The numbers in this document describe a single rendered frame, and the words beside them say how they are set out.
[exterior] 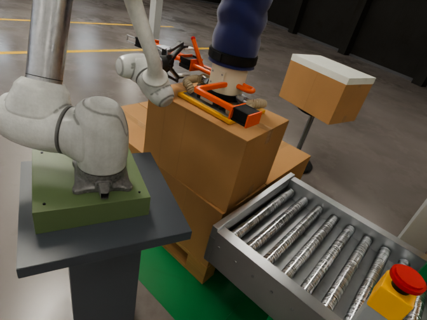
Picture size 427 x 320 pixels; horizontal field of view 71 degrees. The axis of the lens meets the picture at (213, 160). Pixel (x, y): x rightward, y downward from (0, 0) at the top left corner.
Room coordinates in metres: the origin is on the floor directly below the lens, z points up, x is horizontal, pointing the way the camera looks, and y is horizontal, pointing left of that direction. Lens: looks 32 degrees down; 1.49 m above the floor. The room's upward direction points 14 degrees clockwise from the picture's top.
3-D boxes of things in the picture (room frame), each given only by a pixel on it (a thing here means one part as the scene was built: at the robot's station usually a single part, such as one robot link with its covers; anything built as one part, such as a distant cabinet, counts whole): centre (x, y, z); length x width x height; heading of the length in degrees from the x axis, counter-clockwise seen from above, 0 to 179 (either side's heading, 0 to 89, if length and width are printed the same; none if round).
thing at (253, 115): (1.02, -0.07, 1.08); 0.09 x 0.08 x 0.05; 145
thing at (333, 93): (2.72, -0.81, 0.82); 0.60 x 0.40 x 0.40; 41
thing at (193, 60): (1.55, 0.23, 1.07); 0.10 x 0.08 x 0.06; 145
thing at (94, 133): (0.79, 0.37, 1.00); 0.18 x 0.16 x 0.22; 94
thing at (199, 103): (1.33, 0.08, 0.97); 0.34 x 0.10 x 0.05; 55
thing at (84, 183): (0.78, 0.35, 0.86); 0.22 x 0.18 x 0.06; 28
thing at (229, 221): (1.20, -0.27, 0.58); 0.70 x 0.03 x 0.06; 146
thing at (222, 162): (1.41, 0.03, 0.74); 0.60 x 0.40 x 0.40; 59
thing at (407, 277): (0.46, -0.46, 1.02); 0.07 x 0.07 x 0.04
